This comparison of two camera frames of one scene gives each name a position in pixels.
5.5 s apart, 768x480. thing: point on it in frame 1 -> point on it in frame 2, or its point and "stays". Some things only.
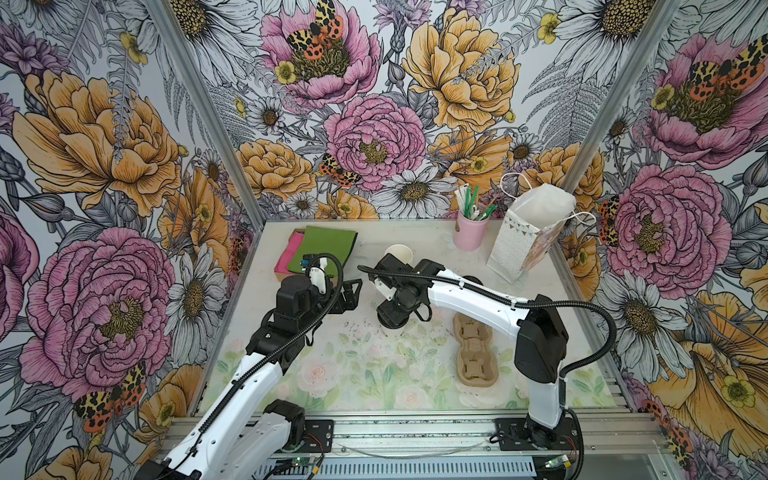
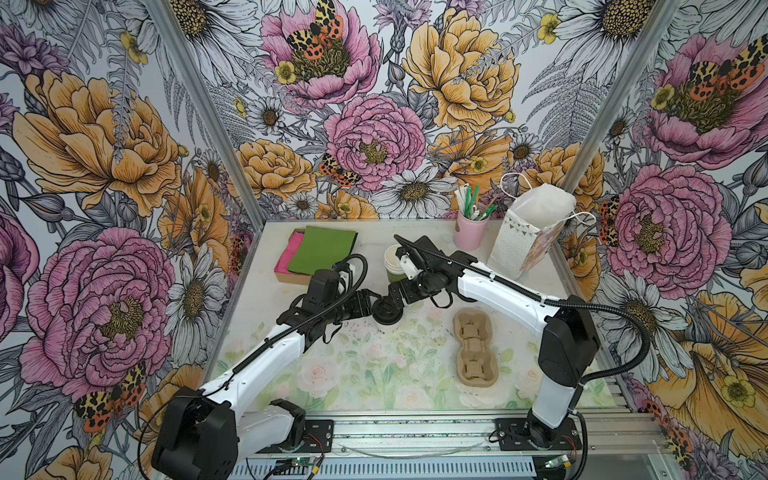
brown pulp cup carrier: x=477 y=364 stays
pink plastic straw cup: x=469 y=234 stays
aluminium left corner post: x=169 y=22 stays
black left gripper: x=339 y=307 -> x=362 y=303
